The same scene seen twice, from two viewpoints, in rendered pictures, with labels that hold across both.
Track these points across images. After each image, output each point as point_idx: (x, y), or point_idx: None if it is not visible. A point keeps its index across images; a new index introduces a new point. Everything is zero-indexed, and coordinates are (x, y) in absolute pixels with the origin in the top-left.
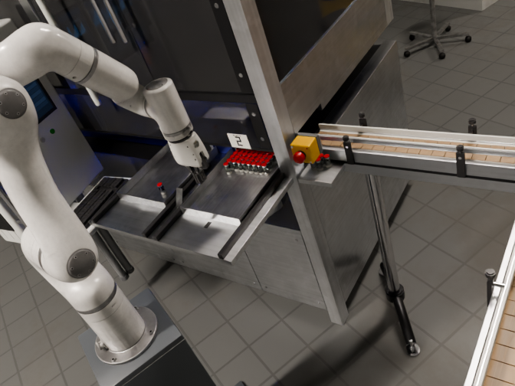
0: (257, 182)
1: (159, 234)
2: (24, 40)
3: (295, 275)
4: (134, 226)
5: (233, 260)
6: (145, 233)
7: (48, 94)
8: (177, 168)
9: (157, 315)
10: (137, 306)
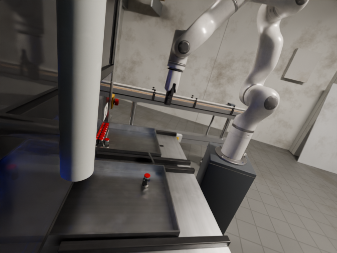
0: (116, 134)
1: (186, 159)
2: None
3: None
4: (192, 187)
5: None
6: (192, 167)
7: None
8: (98, 195)
9: (213, 150)
10: (220, 155)
